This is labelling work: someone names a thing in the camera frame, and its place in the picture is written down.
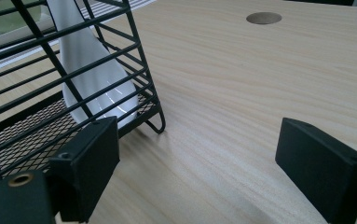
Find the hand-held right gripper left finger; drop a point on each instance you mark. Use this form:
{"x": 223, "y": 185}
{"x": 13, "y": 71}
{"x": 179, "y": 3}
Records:
{"x": 86, "y": 168}

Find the white square plate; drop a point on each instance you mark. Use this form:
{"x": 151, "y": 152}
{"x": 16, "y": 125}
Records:
{"x": 11, "y": 39}

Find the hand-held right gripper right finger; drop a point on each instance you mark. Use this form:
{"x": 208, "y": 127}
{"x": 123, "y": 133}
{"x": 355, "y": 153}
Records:
{"x": 322, "y": 174}

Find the white ceramic spoon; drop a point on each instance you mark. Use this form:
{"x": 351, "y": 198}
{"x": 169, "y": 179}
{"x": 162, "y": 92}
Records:
{"x": 89, "y": 62}

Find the green bowl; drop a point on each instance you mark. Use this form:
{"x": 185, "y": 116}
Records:
{"x": 11, "y": 18}

